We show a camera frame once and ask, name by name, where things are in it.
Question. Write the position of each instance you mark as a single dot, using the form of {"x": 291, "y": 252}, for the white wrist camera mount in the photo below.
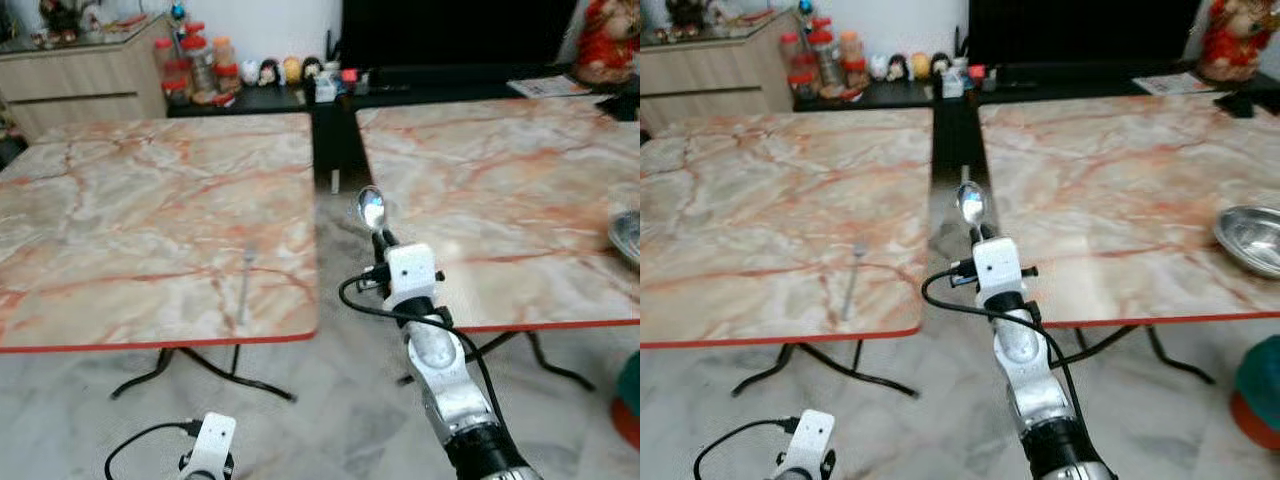
{"x": 411, "y": 272}
{"x": 998, "y": 266}
{"x": 811, "y": 438}
{"x": 213, "y": 440}

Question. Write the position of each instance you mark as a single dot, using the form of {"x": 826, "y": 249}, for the yellow small doll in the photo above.
{"x": 292, "y": 68}
{"x": 920, "y": 65}

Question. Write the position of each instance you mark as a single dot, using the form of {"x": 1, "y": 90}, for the black tv console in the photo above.
{"x": 440, "y": 85}

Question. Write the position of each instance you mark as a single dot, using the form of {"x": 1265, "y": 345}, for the dark ornament on cabinet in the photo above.
{"x": 66, "y": 16}
{"x": 690, "y": 13}

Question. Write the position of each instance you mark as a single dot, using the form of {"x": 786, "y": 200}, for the clear red lid jar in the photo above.
{"x": 793, "y": 53}
{"x": 169, "y": 58}

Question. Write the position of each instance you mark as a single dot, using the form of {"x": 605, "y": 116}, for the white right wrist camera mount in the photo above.
{"x": 411, "y": 272}
{"x": 998, "y": 266}

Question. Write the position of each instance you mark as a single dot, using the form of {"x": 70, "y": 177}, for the green and orange round stool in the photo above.
{"x": 629, "y": 400}
{"x": 1260, "y": 395}

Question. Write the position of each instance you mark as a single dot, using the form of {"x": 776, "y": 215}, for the small red lid jar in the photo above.
{"x": 230, "y": 79}
{"x": 177, "y": 92}
{"x": 801, "y": 86}
{"x": 857, "y": 74}

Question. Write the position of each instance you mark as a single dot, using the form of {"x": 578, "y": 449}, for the tall red lid jar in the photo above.
{"x": 201, "y": 65}
{"x": 828, "y": 60}

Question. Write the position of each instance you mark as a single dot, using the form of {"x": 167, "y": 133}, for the black and white small doll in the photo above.
{"x": 312, "y": 68}
{"x": 941, "y": 65}

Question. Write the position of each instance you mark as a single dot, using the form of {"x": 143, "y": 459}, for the small red cup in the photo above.
{"x": 977, "y": 74}
{"x": 349, "y": 77}

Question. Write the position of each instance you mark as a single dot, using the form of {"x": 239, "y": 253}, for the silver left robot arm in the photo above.
{"x": 184, "y": 464}
{"x": 829, "y": 464}

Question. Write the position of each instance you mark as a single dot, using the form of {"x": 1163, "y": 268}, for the silver metal fork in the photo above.
{"x": 245, "y": 290}
{"x": 853, "y": 288}

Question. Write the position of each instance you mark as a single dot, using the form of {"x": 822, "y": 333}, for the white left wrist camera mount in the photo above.
{"x": 213, "y": 440}
{"x": 811, "y": 438}

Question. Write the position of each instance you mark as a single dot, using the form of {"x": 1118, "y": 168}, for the blue ball ornament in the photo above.
{"x": 178, "y": 12}
{"x": 805, "y": 10}

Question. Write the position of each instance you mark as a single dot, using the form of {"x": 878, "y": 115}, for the small white box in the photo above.
{"x": 952, "y": 84}
{"x": 325, "y": 89}

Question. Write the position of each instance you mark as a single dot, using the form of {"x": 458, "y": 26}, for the printed paper leaflet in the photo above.
{"x": 548, "y": 86}
{"x": 1175, "y": 83}

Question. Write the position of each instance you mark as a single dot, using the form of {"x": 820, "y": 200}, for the stainless steel bowl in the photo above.
{"x": 1253, "y": 240}
{"x": 629, "y": 237}

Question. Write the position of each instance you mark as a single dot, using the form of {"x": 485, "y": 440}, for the black haired small doll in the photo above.
{"x": 897, "y": 68}
{"x": 269, "y": 72}

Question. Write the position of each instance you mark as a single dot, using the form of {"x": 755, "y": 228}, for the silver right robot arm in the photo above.
{"x": 1040, "y": 385}
{"x": 450, "y": 385}

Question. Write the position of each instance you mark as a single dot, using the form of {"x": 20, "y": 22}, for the light wooden cabinet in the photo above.
{"x": 80, "y": 80}
{"x": 710, "y": 75}

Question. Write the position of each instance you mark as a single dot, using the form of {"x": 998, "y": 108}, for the black television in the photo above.
{"x": 1085, "y": 28}
{"x": 460, "y": 30}

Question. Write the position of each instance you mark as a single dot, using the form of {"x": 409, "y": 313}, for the small black box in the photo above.
{"x": 628, "y": 104}
{"x": 1248, "y": 103}

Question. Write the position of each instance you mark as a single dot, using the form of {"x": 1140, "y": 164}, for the red and gold figurine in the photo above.
{"x": 1238, "y": 40}
{"x": 605, "y": 45}

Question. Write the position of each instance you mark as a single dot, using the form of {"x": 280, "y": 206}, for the silver metal spoon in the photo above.
{"x": 371, "y": 209}
{"x": 971, "y": 203}

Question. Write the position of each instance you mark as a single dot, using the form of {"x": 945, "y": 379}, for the marble table with red edge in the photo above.
{"x": 760, "y": 210}
{"x": 1110, "y": 190}
{"x": 140, "y": 210}
{"x": 500, "y": 190}

